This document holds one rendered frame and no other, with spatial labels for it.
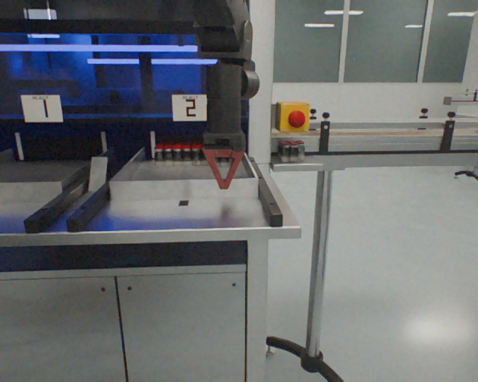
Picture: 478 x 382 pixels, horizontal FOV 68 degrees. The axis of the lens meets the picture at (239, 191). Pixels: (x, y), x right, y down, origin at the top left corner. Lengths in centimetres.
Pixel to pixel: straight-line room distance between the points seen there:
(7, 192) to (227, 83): 42
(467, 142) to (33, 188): 110
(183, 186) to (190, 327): 57
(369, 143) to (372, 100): 491
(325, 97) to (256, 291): 487
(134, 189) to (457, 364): 149
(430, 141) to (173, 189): 78
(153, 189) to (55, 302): 58
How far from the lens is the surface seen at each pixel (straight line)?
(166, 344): 115
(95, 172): 74
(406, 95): 621
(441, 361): 179
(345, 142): 106
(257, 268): 101
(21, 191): 72
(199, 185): 64
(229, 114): 58
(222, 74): 58
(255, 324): 111
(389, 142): 111
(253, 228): 52
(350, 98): 585
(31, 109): 97
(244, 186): 64
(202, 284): 103
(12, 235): 59
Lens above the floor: 108
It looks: 17 degrees down
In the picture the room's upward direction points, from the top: straight up
